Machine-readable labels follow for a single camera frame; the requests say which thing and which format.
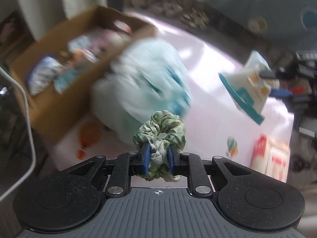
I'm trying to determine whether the white teal tissue pack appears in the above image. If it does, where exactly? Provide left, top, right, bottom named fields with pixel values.
left=219, top=51, right=279, bottom=125

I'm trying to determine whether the green floral scrunchie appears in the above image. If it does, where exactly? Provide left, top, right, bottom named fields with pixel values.
left=133, top=110, right=186, bottom=182

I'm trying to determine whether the pink printed tablecloth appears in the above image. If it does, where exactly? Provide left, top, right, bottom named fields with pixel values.
left=49, top=12, right=294, bottom=170

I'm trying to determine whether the red white tissue packet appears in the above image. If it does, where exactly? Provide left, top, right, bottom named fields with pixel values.
left=251, top=135, right=290, bottom=183

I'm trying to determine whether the white green plastic bag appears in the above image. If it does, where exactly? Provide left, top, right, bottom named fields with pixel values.
left=90, top=38, right=191, bottom=145

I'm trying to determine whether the brown cardboard box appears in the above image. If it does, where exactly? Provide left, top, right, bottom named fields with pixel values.
left=9, top=6, right=155, bottom=142

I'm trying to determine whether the white cable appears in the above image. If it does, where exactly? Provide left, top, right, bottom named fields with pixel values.
left=0, top=67, right=37, bottom=201

